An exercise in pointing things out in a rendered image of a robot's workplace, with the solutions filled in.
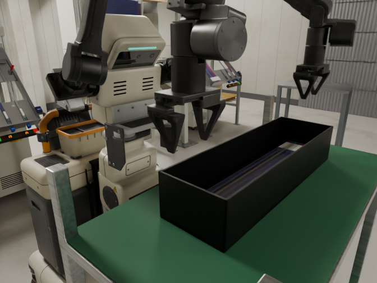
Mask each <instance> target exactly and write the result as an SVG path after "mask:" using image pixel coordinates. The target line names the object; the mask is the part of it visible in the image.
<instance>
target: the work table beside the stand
mask: <svg viewBox="0 0 377 283"><path fill-rule="evenodd" d="M300 83H301V87H302V90H307V87H308V86H309V81H302V80H300ZM319 83H320V82H315V84H314V90H315V89H316V88H317V86H318V85H319ZM353 86H354V85H351V84H337V83H324V84H323V85H322V86H321V88H320V89H319V92H331V93H342V94H344V96H343V102H342V108H341V114H340V117H339V123H338V129H337V135H336V139H335V145H337V146H340V147H342V144H343V138H344V132H345V129H346V123H347V117H348V112H349V108H350V103H351V97H352V92H353ZM282 88H287V97H286V106H285V112H284V117H288V112H289V103H290V98H291V89H298V88H297V85H296V83H295V81H294V80H287V81H285V82H283V83H280V84H278V89H277V99H276V105H275V116H274V119H276V118H278V117H279V110H280V105H281V95H282Z"/></svg>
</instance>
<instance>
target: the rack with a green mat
mask: <svg viewBox="0 0 377 283"><path fill-rule="evenodd" d="M274 96H275V95H271V94H267V95H265V99H264V111H263V123H262V125H263V124H265V123H267V122H269V121H271V120H272V118H273V107H274ZM45 170H46V173H47V179H48V185H49V191H50V197H51V201H52V206H53V212H54V218H55V222H56V228H57V234H58V240H59V246H60V249H61V254H62V260H63V266H64V270H65V276H66V282H67V283H86V280H85V273H84V270H86V271H87V272H88V273H89V274H90V275H91V276H92V277H93V278H95V279H96V280H97V281H98V282H99V283H333V281H334V279H335V277H336V275H337V273H338V270H339V268H340V266H341V264H342V262H343V260H344V258H345V256H346V254H347V252H348V250H349V248H350V246H351V244H352V242H353V240H354V237H355V235H356V233H357V231H358V229H359V227H360V225H361V223H362V220H363V219H364V222H363V226H362V230H361V235H360V239H359V242H358V246H357V250H356V255H355V260H354V263H353V267H352V271H351V275H350V280H349V283H359V280H360V276H361V272H362V268H363V265H364V261H365V257H366V253H367V249H368V246H369V241H370V238H371V233H372V230H373V227H374V222H375V218H376V214H377V154H373V153H368V152H363V151H360V150H355V149H350V148H345V147H340V146H337V145H330V148H329V154H328V159H327V160H326V161H325V162H324V163H323V164H322V165H321V166H320V167H319V168H317V169H316V170H315V171H314V172H313V173H312V174H311V175H310V176H309V177H308V178H307V179H306V180H304V181H303V182H302V183H301V184H300V185H299V186H298V187H297V188H296V189H295V190H294V191H292V192H291V193H290V194H289V195H288V196H287V197H285V198H284V199H283V200H282V201H281V202H280V203H279V204H278V205H277V206H276V207H275V208H273V209H272V210H271V211H270V212H269V213H268V214H267V215H266V216H265V217H264V218H263V219H261V220H260V221H259V222H258V223H257V224H256V225H255V226H254V227H253V228H252V229H251V230H250V231H248V232H247V233H246V234H245V235H244V236H243V237H242V238H240V240H239V241H238V242H236V243H235V244H234V245H233V246H232V247H231V248H229V249H228V250H227V251H226V252H225V253H223V252H221V251H219V250H218V249H215V248H214V247H212V246H210V245H209V244H207V243H205V242H203V241H202V240H200V239H198V238H196V237H194V236H193V235H191V234H189V233H188V232H186V231H184V230H182V229H181V228H179V227H177V226H175V225H173V224H172V223H170V222H168V221H166V220H165V219H163V218H161V217H160V205H159V185H158V186H156V187H154V188H152V189H150V190H148V191H146V192H144V193H142V194H140V195H138V196H136V197H134V198H132V199H130V200H128V201H126V202H124V203H123V204H121V205H119V206H117V207H115V208H113V209H111V210H109V211H107V212H105V213H104V214H101V215H100V216H98V217H96V218H93V219H92V220H90V221H88V222H86V223H84V224H82V225H80V226H78V227H77V223H76V216H75V209H74V204H73V197H72V190H71V183H70V177H69V172H68V167H67V166H65V165H63V164H61V163H58V164H56V165H52V166H49V167H46V168H45ZM364 217H365V218H364Z"/></svg>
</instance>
